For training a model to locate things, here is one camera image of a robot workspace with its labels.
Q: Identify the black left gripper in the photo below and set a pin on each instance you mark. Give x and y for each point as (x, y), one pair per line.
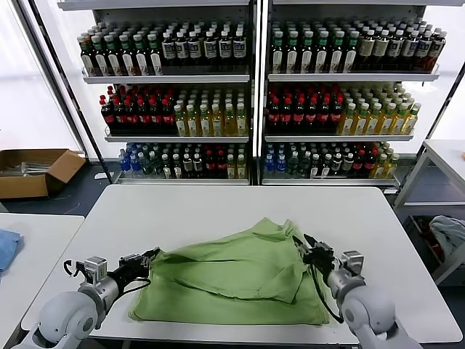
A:
(129, 274)

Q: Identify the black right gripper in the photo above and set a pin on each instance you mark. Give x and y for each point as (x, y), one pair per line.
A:
(321, 261)

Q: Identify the green t-shirt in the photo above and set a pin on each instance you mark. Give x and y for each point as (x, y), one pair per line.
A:
(225, 276)

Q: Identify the white cap black bottle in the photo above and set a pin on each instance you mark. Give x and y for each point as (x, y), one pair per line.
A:
(165, 167)
(197, 166)
(186, 167)
(176, 167)
(326, 167)
(336, 165)
(347, 165)
(314, 167)

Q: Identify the blue drink bottle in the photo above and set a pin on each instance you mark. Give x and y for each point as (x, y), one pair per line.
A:
(269, 166)
(124, 162)
(135, 163)
(280, 165)

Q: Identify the white paper scrap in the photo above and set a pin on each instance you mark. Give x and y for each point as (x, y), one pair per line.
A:
(100, 176)

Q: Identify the red cap cola bottle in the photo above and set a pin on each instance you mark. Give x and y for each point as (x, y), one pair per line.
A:
(144, 116)
(286, 116)
(311, 116)
(107, 116)
(358, 164)
(209, 165)
(119, 116)
(274, 116)
(155, 116)
(323, 116)
(131, 116)
(168, 116)
(370, 164)
(298, 116)
(336, 116)
(221, 165)

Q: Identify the yellow juice bottle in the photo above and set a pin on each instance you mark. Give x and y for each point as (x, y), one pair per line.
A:
(241, 121)
(179, 121)
(391, 167)
(347, 121)
(241, 167)
(380, 167)
(229, 121)
(373, 121)
(399, 121)
(412, 121)
(386, 121)
(192, 121)
(360, 121)
(216, 121)
(230, 167)
(204, 121)

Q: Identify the red fabric item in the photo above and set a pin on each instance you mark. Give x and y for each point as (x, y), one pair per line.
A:
(437, 251)

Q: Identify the blue folded cloth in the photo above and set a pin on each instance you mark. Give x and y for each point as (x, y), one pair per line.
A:
(9, 251)

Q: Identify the pale grey crumpled cloth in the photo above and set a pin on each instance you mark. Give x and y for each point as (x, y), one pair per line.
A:
(448, 232)

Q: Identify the shiny metal parts bundle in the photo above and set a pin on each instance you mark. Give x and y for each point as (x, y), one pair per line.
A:
(35, 167)

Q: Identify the brown cardboard box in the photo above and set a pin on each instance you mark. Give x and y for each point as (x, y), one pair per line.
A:
(20, 185)

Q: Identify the white metal shelf unit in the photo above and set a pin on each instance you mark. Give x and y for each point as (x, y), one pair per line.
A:
(351, 77)
(166, 79)

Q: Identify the green cap dark tea bottle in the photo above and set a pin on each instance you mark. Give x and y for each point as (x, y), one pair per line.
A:
(292, 52)
(350, 52)
(113, 56)
(155, 56)
(336, 52)
(99, 56)
(140, 56)
(306, 52)
(86, 56)
(321, 52)
(277, 52)
(126, 56)

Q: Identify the beige label dark bottle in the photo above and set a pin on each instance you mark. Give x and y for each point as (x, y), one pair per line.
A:
(365, 48)
(380, 48)

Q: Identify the white cap blue label bottle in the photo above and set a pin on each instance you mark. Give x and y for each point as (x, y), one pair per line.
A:
(409, 48)
(423, 48)
(224, 48)
(168, 48)
(181, 48)
(238, 48)
(395, 48)
(195, 48)
(210, 48)

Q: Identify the white cap reddish tea bottle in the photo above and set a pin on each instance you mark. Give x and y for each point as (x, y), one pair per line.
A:
(436, 50)

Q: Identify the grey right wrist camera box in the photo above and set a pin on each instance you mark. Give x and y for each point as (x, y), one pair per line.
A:
(353, 263)

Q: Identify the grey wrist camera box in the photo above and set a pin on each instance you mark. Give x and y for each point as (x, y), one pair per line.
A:
(95, 269)
(353, 263)

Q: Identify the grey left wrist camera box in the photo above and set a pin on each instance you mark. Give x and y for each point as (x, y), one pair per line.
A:
(95, 269)

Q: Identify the black window frame post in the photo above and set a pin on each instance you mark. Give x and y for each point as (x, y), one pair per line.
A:
(444, 108)
(104, 170)

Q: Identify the white metal frame table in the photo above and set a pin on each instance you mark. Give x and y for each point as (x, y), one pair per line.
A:
(446, 152)

